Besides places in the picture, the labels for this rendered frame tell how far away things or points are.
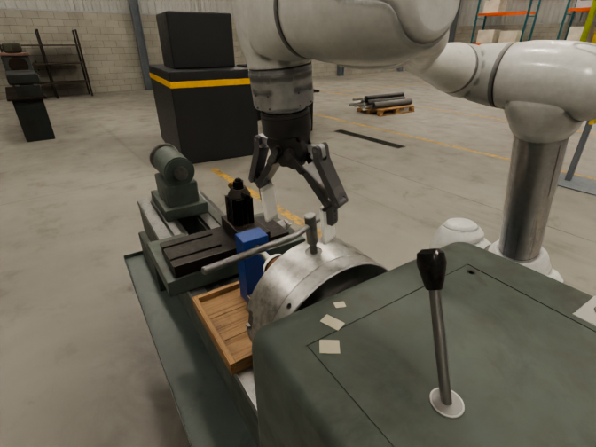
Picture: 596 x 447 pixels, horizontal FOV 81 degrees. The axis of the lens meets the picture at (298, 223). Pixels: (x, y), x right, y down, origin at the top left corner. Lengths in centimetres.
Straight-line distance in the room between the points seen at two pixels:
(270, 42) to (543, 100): 55
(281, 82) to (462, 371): 43
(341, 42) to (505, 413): 42
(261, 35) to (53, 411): 207
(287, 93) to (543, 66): 51
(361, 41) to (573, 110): 55
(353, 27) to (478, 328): 41
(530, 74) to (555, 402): 57
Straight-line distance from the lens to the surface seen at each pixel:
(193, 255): 122
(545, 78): 83
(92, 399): 223
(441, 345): 43
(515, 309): 62
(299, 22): 40
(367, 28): 35
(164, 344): 155
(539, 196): 99
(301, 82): 50
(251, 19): 48
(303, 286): 63
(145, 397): 212
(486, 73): 87
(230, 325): 105
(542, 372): 54
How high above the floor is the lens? 161
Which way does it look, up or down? 28 degrees down
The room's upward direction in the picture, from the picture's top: straight up
